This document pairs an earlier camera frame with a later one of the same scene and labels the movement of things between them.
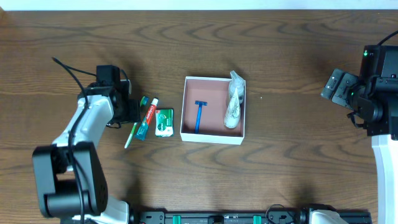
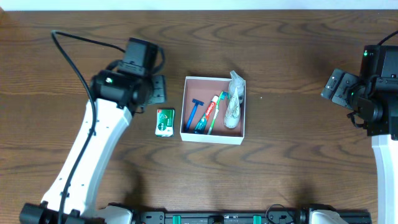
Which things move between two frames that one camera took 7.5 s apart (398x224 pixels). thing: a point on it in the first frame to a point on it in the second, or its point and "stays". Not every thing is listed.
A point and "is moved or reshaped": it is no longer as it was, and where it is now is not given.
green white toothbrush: x=143 y=101 to x=224 y=95
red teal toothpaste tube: x=141 y=133 to x=201 y=126
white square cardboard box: x=212 y=127 stays
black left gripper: x=131 y=109 to x=158 y=89
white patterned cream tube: x=232 y=116 stays
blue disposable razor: x=199 y=103 is moved or reshaped
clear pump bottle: x=237 y=81 stays
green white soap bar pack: x=164 y=119 stays
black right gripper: x=339 y=89 stays
